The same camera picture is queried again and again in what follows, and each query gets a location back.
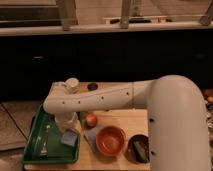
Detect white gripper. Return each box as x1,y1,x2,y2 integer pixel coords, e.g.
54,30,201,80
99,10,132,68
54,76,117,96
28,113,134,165
55,112,78,133

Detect blue sponge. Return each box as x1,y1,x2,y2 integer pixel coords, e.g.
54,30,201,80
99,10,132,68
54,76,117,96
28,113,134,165
61,129,78,146

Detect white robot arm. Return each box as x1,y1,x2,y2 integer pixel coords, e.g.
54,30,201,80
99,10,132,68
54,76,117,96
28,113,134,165
43,75,211,171

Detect green plastic tray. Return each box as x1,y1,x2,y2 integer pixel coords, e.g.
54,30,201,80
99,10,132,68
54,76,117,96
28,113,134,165
22,106,80,164

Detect red yellow apple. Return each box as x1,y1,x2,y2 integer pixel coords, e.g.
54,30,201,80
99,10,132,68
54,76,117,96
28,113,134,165
86,113,98,127

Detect white cup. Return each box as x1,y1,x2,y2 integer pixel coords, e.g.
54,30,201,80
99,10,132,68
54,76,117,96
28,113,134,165
65,78,79,93

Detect silver fork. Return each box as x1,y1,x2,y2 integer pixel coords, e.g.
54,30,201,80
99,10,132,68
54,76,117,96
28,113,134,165
40,124,51,157

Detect orange bowl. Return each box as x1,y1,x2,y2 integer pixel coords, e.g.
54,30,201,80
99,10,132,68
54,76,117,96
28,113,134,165
95,126,126,157

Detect green cucumber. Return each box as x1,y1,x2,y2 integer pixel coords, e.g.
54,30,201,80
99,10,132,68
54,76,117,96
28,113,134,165
133,141,149,163

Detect black bowl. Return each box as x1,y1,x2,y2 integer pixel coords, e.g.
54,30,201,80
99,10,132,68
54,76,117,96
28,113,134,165
126,134,149,163

